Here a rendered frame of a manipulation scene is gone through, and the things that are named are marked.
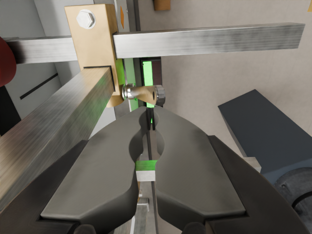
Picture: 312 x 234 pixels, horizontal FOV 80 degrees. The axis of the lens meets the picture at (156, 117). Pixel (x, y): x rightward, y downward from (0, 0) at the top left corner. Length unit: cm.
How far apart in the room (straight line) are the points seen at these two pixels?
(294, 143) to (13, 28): 97
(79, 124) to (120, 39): 14
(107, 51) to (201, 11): 92
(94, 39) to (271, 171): 78
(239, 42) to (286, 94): 121
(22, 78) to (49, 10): 18
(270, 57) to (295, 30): 101
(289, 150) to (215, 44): 71
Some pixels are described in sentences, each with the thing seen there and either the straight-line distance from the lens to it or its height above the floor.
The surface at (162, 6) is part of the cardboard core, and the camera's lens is 104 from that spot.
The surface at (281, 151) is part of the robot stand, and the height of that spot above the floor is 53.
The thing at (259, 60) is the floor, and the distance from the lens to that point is 130.
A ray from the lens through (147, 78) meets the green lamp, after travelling 44.
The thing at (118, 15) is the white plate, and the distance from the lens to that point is 33.
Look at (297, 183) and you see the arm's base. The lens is 89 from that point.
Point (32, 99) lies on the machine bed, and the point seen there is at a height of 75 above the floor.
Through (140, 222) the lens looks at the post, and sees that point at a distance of 67.
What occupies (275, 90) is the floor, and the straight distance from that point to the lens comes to 142.
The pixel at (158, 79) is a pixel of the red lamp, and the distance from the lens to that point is 44.
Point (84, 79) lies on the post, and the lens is 23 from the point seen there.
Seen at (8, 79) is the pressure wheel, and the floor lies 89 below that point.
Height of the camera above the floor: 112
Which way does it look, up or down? 60 degrees down
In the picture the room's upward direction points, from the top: 179 degrees counter-clockwise
